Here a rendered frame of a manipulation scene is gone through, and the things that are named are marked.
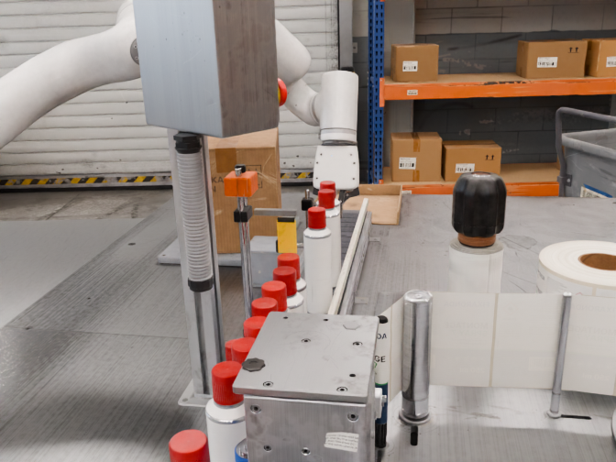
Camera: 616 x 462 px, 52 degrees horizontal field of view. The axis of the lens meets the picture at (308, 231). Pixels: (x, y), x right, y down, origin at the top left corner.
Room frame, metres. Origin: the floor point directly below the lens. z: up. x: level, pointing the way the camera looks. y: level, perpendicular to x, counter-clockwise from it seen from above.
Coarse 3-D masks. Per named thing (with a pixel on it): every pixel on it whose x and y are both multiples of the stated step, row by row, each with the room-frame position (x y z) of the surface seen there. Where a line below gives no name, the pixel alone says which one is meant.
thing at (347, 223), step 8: (344, 216) 1.68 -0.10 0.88; (352, 216) 1.68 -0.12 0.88; (344, 224) 1.62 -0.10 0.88; (352, 224) 1.62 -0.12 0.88; (344, 232) 1.55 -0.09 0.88; (352, 232) 1.55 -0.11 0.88; (360, 232) 1.55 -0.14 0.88; (344, 240) 1.49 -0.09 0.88; (344, 248) 1.43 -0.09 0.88; (344, 256) 1.39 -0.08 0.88; (352, 264) 1.39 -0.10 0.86
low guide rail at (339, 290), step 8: (360, 216) 1.57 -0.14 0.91; (360, 224) 1.51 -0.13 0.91; (352, 240) 1.39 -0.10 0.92; (352, 248) 1.34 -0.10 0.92; (352, 256) 1.32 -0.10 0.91; (344, 264) 1.25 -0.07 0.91; (344, 272) 1.21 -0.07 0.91; (344, 280) 1.17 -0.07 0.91; (336, 288) 1.13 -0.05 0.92; (344, 288) 1.17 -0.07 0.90; (336, 296) 1.09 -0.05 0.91; (336, 304) 1.06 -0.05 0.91; (328, 312) 1.03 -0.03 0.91; (336, 312) 1.05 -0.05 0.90
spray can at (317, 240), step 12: (312, 216) 1.09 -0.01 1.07; (324, 216) 1.10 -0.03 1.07; (312, 228) 1.09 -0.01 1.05; (324, 228) 1.10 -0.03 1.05; (312, 240) 1.08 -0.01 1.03; (324, 240) 1.08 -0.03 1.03; (312, 252) 1.08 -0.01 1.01; (324, 252) 1.08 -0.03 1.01; (312, 264) 1.08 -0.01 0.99; (324, 264) 1.08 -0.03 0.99; (312, 276) 1.08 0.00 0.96; (324, 276) 1.08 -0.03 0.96; (312, 288) 1.08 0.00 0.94; (324, 288) 1.08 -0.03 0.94; (312, 300) 1.08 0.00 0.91; (324, 300) 1.08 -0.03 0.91; (312, 312) 1.08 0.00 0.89; (324, 312) 1.08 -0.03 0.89
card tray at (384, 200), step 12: (360, 192) 2.06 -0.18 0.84; (372, 192) 2.05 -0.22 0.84; (384, 192) 2.04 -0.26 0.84; (396, 192) 2.04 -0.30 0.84; (348, 204) 1.95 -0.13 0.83; (360, 204) 1.94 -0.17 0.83; (372, 204) 1.94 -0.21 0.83; (384, 204) 1.93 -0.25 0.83; (396, 204) 1.93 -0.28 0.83; (372, 216) 1.82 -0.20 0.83; (384, 216) 1.81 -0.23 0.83; (396, 216) 1.81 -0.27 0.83
